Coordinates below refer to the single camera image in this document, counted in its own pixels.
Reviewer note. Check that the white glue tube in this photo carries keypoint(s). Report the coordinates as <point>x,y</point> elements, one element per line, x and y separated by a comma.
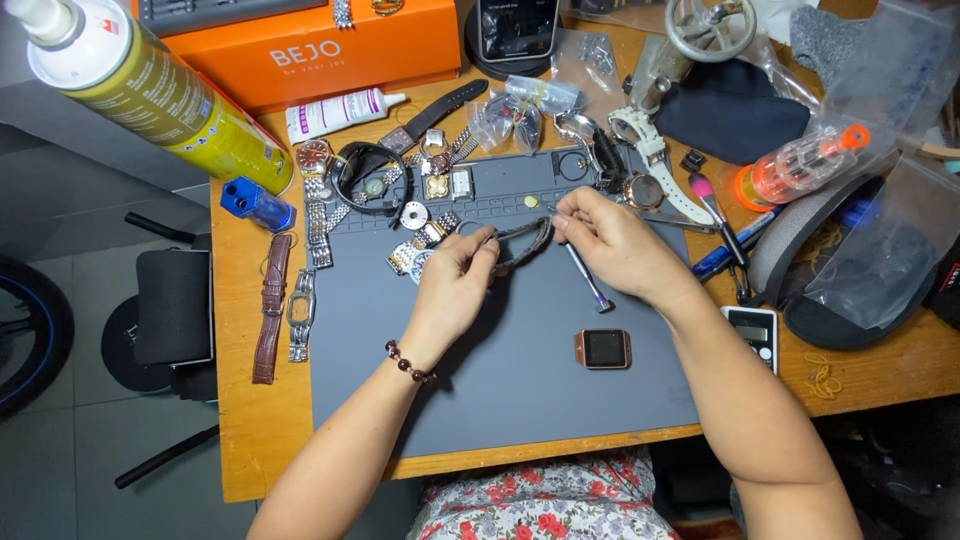
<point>337,114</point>

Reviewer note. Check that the orange cardboard box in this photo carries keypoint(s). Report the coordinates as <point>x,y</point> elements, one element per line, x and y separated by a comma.
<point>315,56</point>

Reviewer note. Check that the large clear plastic bag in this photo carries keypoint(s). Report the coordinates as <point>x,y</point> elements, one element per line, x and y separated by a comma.
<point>892,240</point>

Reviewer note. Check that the silver rectangular watch case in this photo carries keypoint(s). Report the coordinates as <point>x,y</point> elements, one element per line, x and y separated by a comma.
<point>462,183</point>

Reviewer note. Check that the grey handwheel watch press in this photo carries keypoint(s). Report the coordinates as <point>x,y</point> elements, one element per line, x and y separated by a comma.
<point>705,30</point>

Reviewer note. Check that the copper square smartwatch body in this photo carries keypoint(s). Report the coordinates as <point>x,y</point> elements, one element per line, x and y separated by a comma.
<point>604,349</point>

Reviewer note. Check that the person's right hand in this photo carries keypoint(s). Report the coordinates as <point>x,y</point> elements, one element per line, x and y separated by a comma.
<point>630,247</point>

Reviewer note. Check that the dark navy cloth pouch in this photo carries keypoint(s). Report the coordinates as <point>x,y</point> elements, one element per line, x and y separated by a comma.
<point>731,112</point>

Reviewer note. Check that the dark metal watch band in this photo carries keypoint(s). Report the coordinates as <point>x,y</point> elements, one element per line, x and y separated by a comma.
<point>525,244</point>

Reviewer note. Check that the yellow rubber bands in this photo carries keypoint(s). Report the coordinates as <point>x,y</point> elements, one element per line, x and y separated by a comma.
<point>823,379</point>

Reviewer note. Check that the grey knit glove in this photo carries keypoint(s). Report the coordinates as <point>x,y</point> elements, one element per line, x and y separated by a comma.
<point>821,37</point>

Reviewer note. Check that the silver tweezers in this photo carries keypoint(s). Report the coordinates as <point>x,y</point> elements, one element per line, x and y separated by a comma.
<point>675,220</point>

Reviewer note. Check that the dark grey keyboard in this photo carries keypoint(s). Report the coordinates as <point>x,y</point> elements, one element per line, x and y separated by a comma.
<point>225,11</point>

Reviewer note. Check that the silver metal watch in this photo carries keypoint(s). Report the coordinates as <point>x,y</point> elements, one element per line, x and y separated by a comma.
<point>576,127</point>

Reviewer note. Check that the bicycle wheel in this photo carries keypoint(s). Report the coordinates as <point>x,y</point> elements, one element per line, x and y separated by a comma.
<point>52,330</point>

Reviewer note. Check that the clear bag of watch parts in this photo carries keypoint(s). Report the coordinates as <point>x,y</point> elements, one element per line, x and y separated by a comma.
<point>506,120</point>

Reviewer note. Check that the two-tone blue-dial watch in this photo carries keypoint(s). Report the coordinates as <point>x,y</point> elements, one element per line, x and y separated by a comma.
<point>411,255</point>

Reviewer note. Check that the pink bristle brush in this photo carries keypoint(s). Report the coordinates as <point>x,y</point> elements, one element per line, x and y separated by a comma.
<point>709,195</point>

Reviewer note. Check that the blue plastic sharpener block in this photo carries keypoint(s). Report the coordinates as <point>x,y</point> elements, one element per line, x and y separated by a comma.
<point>251,202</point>

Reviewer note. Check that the black stool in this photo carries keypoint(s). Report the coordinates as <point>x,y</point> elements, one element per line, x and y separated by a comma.
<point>172,307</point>

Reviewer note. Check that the small yellow disc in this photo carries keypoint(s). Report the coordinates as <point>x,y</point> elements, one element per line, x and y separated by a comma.
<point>531,201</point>

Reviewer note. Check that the gold spray can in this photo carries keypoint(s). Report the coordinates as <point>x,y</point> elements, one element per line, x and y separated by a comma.
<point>165,97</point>

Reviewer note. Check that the floral dress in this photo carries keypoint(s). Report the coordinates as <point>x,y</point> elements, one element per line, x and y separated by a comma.
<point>547,499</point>

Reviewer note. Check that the clear bag of metal links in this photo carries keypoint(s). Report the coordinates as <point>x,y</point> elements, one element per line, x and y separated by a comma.
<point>592,56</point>

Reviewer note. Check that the person's left hand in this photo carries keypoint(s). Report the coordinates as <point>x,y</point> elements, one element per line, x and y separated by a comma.
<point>446,300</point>

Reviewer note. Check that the blue marker pen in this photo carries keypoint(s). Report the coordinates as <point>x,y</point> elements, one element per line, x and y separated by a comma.
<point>731,244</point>

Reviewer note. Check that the grey zipper case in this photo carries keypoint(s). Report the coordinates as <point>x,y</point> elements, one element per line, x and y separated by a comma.
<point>780,240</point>

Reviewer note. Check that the phone on black stand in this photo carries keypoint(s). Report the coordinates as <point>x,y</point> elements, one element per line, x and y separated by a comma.
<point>516,34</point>

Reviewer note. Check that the rose gold round watch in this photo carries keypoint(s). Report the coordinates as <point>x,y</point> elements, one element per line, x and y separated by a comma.
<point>645,192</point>

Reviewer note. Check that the black looped watch band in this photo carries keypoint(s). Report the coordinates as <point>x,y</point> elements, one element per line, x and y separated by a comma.
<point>361,157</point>

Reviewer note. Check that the silver spring bar tool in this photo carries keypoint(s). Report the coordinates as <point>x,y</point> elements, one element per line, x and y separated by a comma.
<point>589,281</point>

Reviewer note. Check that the orange screwdriver set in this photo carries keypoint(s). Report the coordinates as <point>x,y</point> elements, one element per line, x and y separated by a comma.
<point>799,165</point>

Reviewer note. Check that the clear rolled plastic bag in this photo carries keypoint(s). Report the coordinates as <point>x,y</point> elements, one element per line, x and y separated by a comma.
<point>544,94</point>

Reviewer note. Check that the grey silicone work mat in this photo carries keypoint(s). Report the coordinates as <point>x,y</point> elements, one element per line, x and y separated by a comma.
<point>525,375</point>

